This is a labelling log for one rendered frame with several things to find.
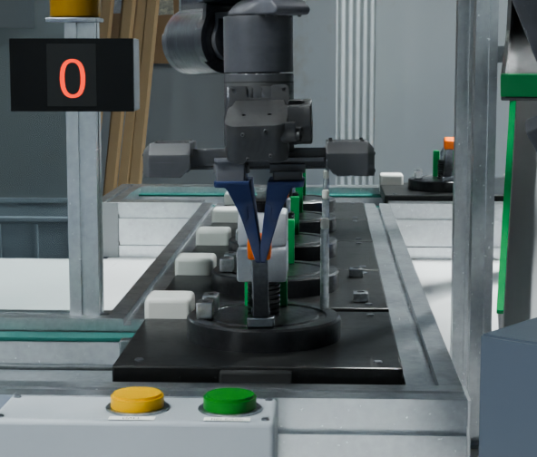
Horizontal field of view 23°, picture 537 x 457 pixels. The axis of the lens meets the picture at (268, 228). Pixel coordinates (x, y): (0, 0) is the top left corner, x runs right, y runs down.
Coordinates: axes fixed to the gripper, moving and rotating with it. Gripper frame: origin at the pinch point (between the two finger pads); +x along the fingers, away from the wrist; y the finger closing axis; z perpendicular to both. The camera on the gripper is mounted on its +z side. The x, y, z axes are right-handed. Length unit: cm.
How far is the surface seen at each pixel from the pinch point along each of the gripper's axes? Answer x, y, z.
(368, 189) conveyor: 10, 14, -156
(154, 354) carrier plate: 11.6, -9.3, -1.8
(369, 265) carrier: 11, 11, -51
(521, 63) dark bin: -12.9, 22.5, -8.1
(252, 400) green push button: 12.1, -0.1, 12.5
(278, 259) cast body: 4.1, 1.2, -6.6
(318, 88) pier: -8, 3, -457
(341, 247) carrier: 11, 8, -66
